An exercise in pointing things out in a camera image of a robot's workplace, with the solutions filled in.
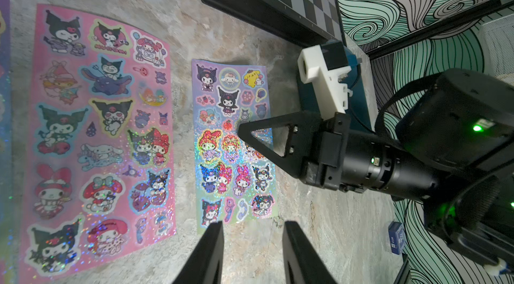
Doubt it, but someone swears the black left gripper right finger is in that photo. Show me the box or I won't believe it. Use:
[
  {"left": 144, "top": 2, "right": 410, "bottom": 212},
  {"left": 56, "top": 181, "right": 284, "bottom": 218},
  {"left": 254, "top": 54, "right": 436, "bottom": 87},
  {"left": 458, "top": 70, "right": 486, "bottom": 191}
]
[{"left": 282, "top": 221, "right": 336, "bottom": 283}]

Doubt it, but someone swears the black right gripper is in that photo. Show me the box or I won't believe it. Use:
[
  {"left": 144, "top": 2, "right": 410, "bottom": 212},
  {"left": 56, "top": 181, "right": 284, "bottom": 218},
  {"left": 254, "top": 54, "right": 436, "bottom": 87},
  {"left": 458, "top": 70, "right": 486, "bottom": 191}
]
[{"left": 238, "top": 111, "right": 442, "bottom": 200}]

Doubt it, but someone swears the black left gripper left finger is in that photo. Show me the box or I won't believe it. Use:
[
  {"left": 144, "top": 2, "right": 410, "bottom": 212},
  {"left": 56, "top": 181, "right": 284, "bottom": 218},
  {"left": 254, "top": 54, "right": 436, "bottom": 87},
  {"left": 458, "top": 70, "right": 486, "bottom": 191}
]
[{"left": 173, "top": 222, "right": 224, "bottom": 284}]

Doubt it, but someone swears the lilac small sticker sheet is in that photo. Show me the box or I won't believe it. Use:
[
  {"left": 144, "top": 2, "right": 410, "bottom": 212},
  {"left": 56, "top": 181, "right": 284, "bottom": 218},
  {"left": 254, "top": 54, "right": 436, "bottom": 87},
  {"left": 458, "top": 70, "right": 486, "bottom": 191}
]
[{"left": 191, "top": 59, "right": 279, "bottom": 233}]

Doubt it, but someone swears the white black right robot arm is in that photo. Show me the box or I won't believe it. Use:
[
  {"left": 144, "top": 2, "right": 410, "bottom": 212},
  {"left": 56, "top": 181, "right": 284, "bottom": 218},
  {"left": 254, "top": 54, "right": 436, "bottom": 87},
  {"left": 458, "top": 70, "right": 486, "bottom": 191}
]
[{"left": 238, "top": 69, "right": 513, "bottom": 275}]

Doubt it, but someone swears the teal plastic storage box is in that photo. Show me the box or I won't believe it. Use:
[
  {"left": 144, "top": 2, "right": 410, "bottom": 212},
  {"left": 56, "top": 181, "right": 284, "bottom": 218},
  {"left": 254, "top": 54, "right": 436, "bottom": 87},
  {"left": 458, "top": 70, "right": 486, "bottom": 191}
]
[{"left": 297, "top": 40, "right": 374, "bottom": 134}]

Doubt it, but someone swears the blue card pack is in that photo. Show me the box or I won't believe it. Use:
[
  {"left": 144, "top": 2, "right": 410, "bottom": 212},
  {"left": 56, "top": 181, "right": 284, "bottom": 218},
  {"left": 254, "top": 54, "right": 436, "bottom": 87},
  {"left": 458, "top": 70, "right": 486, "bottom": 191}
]
[{"left": 388, "top": 221, "right": 406, "bottom": 255}]

